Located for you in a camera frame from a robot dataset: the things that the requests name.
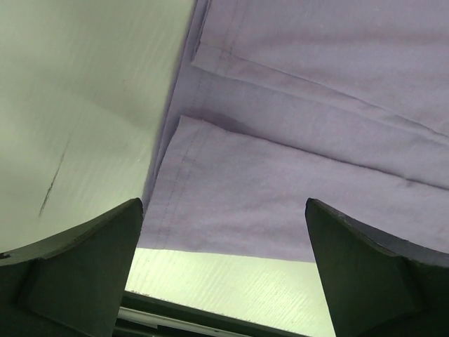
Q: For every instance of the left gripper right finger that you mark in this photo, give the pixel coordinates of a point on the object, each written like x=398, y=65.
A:
x=376, y=284

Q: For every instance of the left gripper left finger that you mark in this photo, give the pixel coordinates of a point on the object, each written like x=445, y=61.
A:
x=71, y=283

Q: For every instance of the lavender t shirt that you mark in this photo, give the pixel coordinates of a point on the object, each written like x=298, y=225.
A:
x=277, y=102

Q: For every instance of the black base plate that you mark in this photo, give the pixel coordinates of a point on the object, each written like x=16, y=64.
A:
x=191, y=315

